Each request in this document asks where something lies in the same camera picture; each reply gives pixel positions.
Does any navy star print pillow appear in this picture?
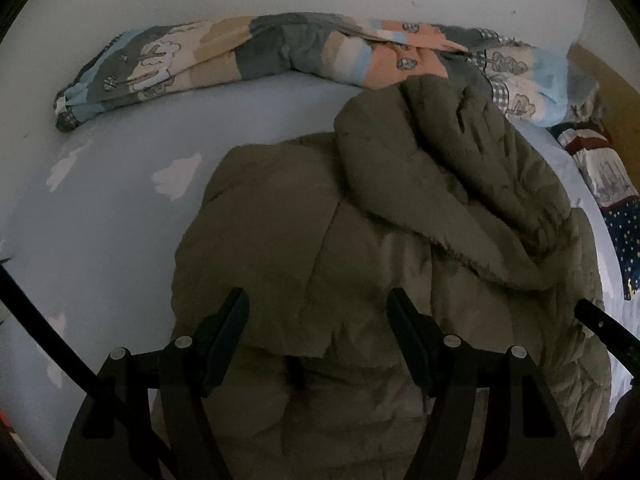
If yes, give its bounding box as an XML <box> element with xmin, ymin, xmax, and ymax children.
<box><xmin>555</xmin><ymin>122</ymin><xmax>640</xmax><ymax>303</ymax></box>

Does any thick black cable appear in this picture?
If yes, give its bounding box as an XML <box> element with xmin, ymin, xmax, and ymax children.
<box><xmin>0</xmin><ymin>264</ymin><xmax>173</xmax><ymax>466</ymax></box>

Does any wooden headboard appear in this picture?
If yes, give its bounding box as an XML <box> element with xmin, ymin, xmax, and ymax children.
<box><xmin>567</xmin><ymin>42</ymin><xmax>640</xmax><ymax>161</ymax></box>

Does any light blue cloud bed sheet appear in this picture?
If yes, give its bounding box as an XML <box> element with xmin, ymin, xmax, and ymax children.
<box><xmin>0</xmin><ymin>72</ymin><xmax>640</xmax><ymax>461</ymax></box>

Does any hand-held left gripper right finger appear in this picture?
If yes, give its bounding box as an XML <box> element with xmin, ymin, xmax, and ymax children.
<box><xmin>388</xmin><ymin>287</ymin><xmax>583</xmax><ymax>480</ymax></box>

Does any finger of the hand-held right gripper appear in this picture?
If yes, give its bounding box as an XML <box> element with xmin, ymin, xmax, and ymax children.
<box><xmin>574</xmin><ymin>298</ymin><xmax>640</xmax><ymax>364</ymax></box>

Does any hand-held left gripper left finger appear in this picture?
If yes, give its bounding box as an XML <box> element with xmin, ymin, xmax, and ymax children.
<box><xmin>56</xmin><ymin>287</ymin><xmax>250</xmax><ymax>480</ymax></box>

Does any olive puffer jacket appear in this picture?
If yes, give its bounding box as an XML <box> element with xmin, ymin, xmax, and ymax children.
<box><xmin>150</xmin><ymin>76</ymin><xmax>613</xmax><ymax>480</ymax></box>

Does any patchwork cartoon quilt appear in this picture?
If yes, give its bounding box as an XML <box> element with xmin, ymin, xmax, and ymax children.
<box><xmin>54</xmin><ymin>11</ymin><xmax>601</xmax><ymax>133</ymax></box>

